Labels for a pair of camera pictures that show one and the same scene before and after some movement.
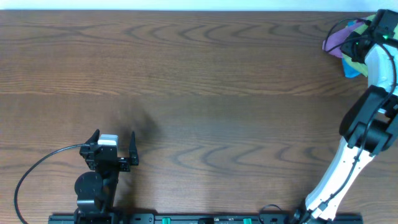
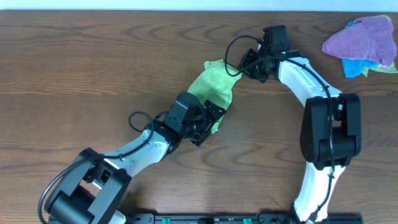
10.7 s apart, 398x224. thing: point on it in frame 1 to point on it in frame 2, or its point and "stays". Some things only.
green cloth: [360, 68] to [214, 84]
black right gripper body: [351, 45] to [254, 66]
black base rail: [206, 218] stays
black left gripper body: [109, 157] to [206, 121]
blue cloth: [349, 71] stays
